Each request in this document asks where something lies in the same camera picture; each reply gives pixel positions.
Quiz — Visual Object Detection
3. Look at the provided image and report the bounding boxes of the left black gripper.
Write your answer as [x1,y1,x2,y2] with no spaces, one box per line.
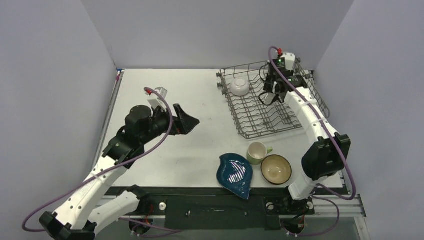
[140,104,199,145]

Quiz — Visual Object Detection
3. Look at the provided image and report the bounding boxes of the plain white bowl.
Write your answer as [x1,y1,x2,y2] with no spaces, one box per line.
[230,78,250,97]

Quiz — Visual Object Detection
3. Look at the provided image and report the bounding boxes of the blue leaf-shaped plate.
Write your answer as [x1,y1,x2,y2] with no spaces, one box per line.
[216,153,254,200]

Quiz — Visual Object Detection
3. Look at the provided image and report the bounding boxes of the green mug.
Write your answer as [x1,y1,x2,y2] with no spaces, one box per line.
[246,142,274,166]

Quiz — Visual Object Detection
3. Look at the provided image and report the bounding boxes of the white scalloped black-rimmed dish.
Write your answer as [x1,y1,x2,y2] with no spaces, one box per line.
[265,92,282,106]

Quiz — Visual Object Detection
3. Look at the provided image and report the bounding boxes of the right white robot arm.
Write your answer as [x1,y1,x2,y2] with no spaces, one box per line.
[265,58,351,214]

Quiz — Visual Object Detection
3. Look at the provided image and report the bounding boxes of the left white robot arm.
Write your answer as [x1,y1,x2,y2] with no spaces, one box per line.
[39,104,200,240]

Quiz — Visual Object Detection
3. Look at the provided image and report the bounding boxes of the brown black-rimmed bowl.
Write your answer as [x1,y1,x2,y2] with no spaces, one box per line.
[260,154,293,186]

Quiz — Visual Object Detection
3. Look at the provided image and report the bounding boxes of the grey wire dish rack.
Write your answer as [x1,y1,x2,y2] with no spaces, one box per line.
[216,52,330,140]

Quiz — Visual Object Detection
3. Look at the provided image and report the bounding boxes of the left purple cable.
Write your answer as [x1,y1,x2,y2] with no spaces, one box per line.
[21,87,174,233]

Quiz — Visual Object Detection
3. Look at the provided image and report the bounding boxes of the purple cable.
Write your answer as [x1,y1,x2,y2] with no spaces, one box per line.
[268,46,357,238]
[21,87,174,233]

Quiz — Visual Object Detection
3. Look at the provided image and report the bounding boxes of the black front mounting rail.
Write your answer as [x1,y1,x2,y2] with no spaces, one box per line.
[126,187,343,230]

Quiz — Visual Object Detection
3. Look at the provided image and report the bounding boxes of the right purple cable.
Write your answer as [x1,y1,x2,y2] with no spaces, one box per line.
[268,46,357,238]

